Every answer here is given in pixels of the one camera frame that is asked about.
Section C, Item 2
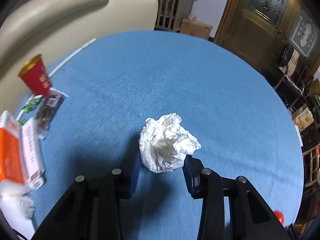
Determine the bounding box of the red plastic bag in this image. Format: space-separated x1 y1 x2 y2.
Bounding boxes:
273 210 285 225

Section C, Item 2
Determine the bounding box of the brown cardboard box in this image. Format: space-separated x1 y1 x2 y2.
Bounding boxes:
180 19 213 40

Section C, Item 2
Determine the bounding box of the blue table cloth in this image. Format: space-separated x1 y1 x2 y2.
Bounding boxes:
31 31 303 239

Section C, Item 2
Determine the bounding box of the dark snack packet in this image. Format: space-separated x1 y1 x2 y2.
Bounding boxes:
36 88 69 140

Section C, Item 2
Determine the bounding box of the orange fruit carton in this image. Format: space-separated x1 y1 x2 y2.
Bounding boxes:
293 107 314 132

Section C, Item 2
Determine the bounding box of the beige leather sofa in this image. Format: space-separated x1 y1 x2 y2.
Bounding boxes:
1 0 158 113

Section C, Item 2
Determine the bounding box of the red paper cup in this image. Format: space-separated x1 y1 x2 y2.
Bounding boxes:
18 54 52 96

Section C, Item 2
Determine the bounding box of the wooden chair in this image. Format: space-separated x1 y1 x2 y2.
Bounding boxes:
303 144 319 187

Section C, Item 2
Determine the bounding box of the orange white tissue pack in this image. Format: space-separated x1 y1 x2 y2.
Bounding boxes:
1 111 24 185

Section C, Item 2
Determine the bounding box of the white tissue stack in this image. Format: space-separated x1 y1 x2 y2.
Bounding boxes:
1 179 34 231

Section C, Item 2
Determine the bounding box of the wooden double door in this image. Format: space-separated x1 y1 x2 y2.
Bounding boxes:
214 0 319 75

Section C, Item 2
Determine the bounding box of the green candy wrapper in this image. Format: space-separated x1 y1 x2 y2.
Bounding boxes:
16 95 43 126

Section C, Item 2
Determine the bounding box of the dark metal chair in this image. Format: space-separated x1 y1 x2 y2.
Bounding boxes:
274 45 313 108

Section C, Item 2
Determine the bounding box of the wooden radiator cabinet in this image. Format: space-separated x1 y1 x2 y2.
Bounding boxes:
155 0 196 32

